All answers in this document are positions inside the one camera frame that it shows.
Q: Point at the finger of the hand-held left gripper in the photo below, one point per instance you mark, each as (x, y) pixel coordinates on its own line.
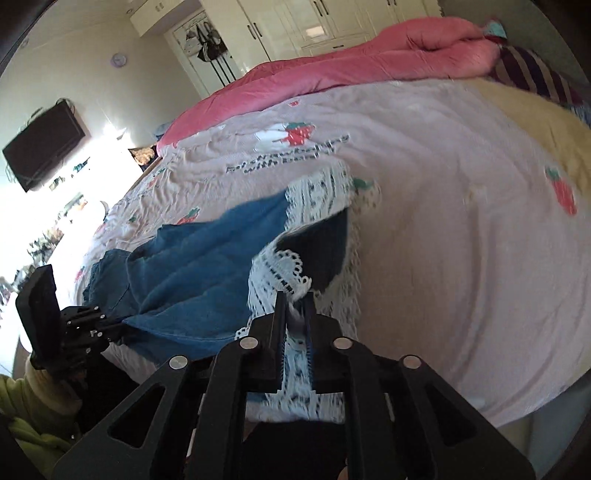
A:
(92, 314)
(94, 339)

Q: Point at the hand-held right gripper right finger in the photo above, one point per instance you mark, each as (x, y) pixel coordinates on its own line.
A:
(310, 337)

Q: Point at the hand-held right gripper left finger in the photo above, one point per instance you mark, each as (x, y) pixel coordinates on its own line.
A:
(280, 341)

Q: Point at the blue denim pants white lace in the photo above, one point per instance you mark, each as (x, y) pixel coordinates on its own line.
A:
(198, 258)

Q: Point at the cluttered white cabinet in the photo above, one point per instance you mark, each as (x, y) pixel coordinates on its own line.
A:
(69, 207)

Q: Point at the dark gold patterned cloth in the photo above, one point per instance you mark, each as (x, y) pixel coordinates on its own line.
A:
(144, 157)

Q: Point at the pink strawberry print bed sheet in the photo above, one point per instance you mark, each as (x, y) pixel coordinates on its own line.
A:
(438, 230)

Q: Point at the white door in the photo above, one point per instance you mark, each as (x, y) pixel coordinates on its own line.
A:
(203, 74)

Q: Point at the pink quilt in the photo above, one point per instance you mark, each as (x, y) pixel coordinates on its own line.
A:
(346, 69)

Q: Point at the white hanging bag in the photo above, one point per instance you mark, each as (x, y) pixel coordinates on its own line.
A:
(190, 42)

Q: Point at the dark hanging bag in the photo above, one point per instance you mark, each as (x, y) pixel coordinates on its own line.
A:
(210, 44)

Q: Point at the white overhead cabinet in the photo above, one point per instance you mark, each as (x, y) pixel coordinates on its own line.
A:
(161, 14)

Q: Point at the white wardrobe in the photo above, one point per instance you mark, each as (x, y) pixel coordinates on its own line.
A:
(286, 27)

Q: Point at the beige blanket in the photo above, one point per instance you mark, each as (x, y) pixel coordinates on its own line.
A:
(554, 134)

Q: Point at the purple striped pillow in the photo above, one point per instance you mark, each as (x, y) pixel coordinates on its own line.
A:
(531, 74)

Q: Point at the blue floral pillow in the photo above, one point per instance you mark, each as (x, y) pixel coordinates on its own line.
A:
(581, 112)

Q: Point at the teal cloth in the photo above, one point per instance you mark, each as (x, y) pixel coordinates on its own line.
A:
(494, 28)

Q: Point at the black wall television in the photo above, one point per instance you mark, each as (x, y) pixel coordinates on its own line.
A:
(44, 147)

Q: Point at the round wall clock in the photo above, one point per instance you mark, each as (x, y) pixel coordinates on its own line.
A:
(119, 60)

